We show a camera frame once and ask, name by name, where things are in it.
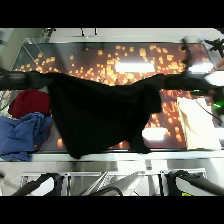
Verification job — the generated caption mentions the black garment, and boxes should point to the black garment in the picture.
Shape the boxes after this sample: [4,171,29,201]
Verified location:
[33,71,167,160]

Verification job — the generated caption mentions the red garment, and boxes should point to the red garment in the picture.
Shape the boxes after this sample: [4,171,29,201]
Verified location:
[7,89,52,120]

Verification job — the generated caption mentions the beige garment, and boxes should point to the beige garment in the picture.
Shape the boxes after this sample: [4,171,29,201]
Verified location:
[175,96,223,152]

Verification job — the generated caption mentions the blue garment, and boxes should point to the blue garment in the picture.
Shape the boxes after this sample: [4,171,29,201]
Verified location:
[0,111,54,163]

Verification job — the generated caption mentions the silver frame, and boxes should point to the silver frame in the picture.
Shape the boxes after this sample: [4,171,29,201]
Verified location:
[0,150,224,197]

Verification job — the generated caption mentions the black cable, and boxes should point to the black cable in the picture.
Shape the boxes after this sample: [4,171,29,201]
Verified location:
[88,186,124,197]

